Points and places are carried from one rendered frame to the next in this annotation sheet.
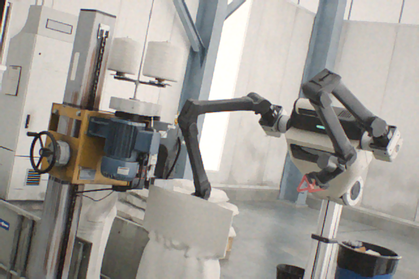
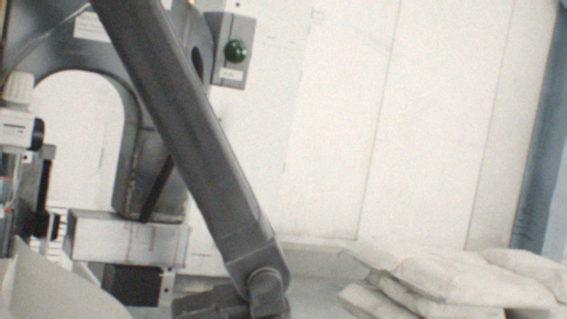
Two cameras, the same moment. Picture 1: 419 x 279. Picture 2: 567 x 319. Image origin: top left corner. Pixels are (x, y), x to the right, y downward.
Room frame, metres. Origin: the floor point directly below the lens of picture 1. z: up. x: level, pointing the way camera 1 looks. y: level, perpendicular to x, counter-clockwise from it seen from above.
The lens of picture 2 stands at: (2.08, -0.37, 1.25)
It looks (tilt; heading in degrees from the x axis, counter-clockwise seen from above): 5 degrees down; 24
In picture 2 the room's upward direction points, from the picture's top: 10 degrees clockwise
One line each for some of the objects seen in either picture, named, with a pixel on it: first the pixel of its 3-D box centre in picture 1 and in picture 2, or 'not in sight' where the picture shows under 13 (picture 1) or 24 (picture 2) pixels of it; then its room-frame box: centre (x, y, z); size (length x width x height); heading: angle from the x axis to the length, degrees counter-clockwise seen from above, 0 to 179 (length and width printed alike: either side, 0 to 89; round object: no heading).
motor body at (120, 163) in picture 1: (122, 149); not in sight; (2.48, 0.34, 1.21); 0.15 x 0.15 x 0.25
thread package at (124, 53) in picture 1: (124, 55); not in sight; (2.77, 0.46, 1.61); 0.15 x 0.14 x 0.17; 51
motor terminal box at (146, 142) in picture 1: (147, 145); not in sight; (2.46, 0.24, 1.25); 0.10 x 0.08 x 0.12; 166
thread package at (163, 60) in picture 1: (163, 61); not in sight; (2.60, 0.26, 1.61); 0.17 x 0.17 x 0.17
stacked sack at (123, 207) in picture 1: (139, 208); (411, 307); (5.98, 0.55, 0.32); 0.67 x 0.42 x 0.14; 144
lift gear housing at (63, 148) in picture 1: (57, 152); not in sight; (2.50, 0.62, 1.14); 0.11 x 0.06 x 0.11; 51
